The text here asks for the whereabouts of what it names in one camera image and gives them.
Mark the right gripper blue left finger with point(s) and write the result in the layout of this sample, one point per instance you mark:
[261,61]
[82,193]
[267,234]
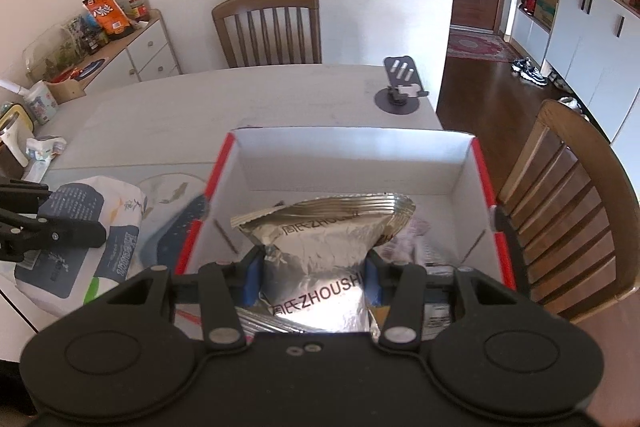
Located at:
[253,266]

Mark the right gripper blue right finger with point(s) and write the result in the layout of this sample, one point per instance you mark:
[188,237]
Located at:
[374,277]

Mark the white blue rice bag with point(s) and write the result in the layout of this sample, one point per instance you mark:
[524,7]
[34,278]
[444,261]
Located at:
[90,252]

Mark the silver foil snack bag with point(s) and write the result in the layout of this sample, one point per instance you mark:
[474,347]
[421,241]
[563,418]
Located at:
[315,253]

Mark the pink white snack packet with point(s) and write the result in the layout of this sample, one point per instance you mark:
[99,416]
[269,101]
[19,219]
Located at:
[411,246]

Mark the white red cardboard box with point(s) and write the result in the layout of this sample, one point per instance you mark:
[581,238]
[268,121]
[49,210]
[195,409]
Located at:
[443,172]

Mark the white patterned mug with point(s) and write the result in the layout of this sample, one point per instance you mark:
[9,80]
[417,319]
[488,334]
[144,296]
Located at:
[41,102]

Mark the grey metal phone stand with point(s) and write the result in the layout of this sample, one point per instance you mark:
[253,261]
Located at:
[405,88]

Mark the wooden chair right side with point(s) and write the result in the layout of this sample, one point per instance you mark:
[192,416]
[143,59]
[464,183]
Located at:
[570,217]

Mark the wooden chair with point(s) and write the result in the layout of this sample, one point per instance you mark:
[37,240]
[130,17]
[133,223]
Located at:
[570,217]
[268,32]

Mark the white drawer cabinet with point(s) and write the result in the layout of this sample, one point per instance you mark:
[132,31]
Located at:
[145,55]

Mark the orange snack bag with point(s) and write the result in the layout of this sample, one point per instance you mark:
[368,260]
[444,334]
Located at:
[111,18]

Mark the patterned red door rug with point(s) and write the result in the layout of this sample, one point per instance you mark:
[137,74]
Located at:
[472,45]

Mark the wooden chair far side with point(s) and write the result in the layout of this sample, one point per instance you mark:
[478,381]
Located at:
[268,32]

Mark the sneakers on floor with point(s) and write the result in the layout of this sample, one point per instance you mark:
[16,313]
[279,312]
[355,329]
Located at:
[528,72]

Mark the white tall shoe cabinet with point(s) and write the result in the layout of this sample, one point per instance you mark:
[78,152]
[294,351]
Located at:
[594,47]

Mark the cardboard box in shelf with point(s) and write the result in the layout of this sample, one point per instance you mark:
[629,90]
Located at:
[545,11]

